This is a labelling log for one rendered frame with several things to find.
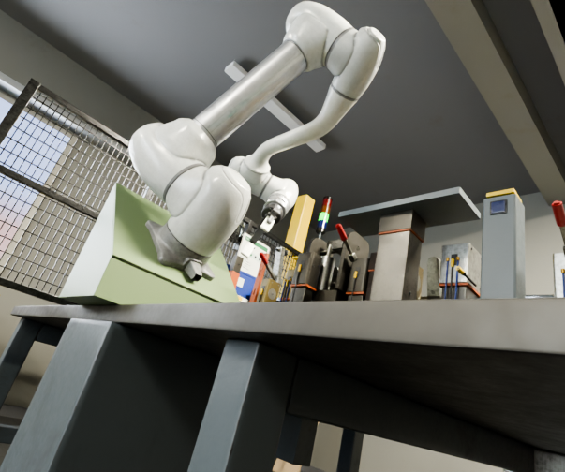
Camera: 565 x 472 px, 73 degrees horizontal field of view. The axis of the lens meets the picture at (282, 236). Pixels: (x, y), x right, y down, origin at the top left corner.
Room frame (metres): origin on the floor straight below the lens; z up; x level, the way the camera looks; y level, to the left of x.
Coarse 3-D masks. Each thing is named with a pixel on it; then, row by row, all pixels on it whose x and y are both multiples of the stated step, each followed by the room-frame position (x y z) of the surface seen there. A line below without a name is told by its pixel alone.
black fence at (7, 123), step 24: (24, 96) 1.33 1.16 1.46; (48, 96) 1.38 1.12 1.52; (96, 120) 1.50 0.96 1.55; (0, 144) 1.34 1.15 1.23; (24, 144) 1.39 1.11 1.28; (0, 168) 1.37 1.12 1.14; (48, 192) 1.48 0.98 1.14; (24, 216) 1.47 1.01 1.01; (72, 216) 1.57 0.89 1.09; (96, 216) 1.61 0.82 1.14; (48, 240) 1.54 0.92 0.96; (240, 240) 2.12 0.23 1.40; (264, 240) 2.23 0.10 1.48; (48, 264) 1.57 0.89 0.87; (72, 264) 1.62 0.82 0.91; (24, 288) 1.54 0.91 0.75
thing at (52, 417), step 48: (96, 336) 0.86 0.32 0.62; (144, 336) 0.87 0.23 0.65; (48, 384) 1.00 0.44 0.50; (96, 384) 0.84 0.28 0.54; (144, 384) 0.90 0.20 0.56; (192, 384) 0.97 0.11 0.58; (48, 432) 0.89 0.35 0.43; (96, 432) 0.86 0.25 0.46; (144, 432) 0.92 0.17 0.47; (192, 432) 0.99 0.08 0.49
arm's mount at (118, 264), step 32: (128, 192) 1.06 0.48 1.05; (96, 224) 1.03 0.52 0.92; (128, 224) 0.95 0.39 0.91; (160, 224) 1.06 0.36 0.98; (96, 256) 0.92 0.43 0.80; (128, 256) 0.86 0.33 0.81; (64, 288) 1.03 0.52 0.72; (96, 288) 0.83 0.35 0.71; (128, 288) 0.87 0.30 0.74; (160, 288) 0.92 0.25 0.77; (192, 288) 0.96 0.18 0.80; (224, 288) 1.08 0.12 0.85
